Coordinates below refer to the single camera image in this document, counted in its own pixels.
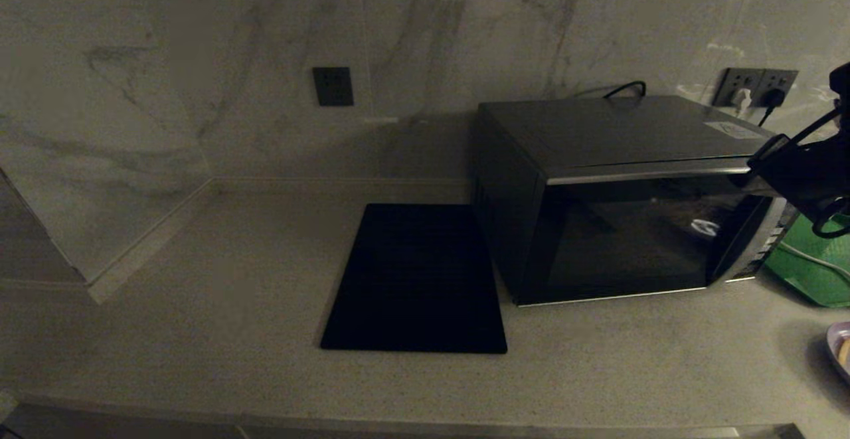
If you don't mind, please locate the dark glass microwave door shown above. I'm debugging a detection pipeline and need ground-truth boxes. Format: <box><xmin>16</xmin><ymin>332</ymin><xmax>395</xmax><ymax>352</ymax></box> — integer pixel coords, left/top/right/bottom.
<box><xmin>521</xmin><ymin>159</ymin><xmax>790</xmax><ymax>307</ymax></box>

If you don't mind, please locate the purple plate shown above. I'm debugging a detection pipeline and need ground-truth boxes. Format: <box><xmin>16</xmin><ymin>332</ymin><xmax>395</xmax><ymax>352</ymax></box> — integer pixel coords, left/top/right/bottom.
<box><xmin>827</xmin><ymin>321</ymin><xmax>850</xmax><ymax>385</ymax></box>

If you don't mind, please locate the silver microwave oven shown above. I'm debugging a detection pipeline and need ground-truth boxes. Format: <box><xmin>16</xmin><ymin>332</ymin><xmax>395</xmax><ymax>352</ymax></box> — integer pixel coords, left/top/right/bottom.
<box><xmin>473</xmin><ymin>97</ymin><xmax>799</xmax><ymax>307</ymax></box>

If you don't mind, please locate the white label sticker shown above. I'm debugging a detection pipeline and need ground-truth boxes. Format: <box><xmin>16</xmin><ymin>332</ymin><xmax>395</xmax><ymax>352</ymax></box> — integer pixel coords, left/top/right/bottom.
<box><xmin>704</xmin><ymin>121</ymin><xmax>764</xmax><ymax>140</ymax></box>

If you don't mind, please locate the green plastic tray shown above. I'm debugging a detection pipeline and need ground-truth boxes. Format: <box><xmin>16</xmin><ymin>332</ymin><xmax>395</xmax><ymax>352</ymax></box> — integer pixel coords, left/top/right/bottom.
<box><xmin>764</xmin><ymin>213</ymin><xmax>850</xmax><ymax>308</ymax></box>

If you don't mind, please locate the black induction cooktop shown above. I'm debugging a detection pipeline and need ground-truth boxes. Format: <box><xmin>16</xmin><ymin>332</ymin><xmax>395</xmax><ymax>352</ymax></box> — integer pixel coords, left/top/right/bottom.
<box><xmin>320</xmin><ymin>204</ymin><xmax>509</xmax><ymax>355</ymax></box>

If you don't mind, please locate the dark double wall socket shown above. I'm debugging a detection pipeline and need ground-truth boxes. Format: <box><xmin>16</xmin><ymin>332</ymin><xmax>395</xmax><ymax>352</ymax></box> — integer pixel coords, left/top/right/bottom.
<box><xmin>714</xmin><ymin>68</ymin><xmax>799</xmax><ymax>108</ymax></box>

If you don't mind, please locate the black power cable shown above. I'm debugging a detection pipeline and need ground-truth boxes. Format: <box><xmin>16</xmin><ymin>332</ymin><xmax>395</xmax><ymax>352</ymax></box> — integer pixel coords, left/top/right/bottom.
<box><xmin>603</xmin><ymin>80</ymin><xmax>775</xmax><ymax>128</ymax></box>

